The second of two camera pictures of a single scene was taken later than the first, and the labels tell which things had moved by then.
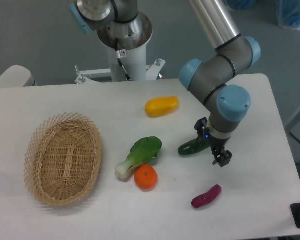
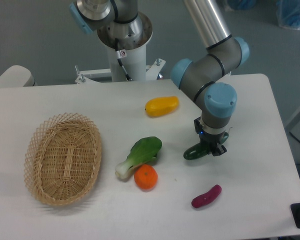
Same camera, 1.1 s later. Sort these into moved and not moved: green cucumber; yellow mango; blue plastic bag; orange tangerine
Moved: green cucumber
Not moved: orange tangerine; yellow mango; blue plastic bag
